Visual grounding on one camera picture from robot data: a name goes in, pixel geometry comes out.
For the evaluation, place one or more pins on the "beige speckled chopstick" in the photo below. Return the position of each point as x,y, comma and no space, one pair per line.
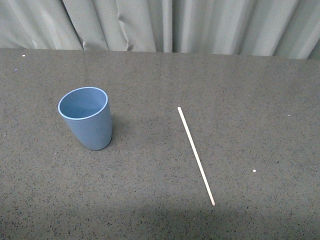
196,155

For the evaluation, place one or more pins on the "grey-green curtain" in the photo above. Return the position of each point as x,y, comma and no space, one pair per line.
284,28

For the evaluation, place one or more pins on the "blue plastic cup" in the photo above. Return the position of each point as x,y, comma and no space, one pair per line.
86,111

